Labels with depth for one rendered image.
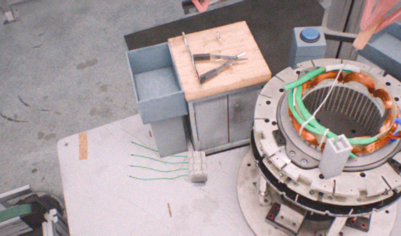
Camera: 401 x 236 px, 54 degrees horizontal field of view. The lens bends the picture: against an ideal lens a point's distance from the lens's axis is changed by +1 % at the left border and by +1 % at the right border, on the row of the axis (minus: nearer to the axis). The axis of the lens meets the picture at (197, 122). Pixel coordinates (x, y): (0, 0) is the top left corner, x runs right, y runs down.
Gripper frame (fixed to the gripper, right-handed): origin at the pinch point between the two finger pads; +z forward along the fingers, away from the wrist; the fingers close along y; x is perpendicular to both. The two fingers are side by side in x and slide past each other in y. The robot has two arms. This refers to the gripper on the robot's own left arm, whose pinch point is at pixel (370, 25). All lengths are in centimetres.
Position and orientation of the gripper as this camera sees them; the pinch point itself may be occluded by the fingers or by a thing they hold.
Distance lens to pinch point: 65.3
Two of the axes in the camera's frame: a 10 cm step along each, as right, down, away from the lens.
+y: 9.6, 1.4, 2.4
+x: -0.6, -7.5, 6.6
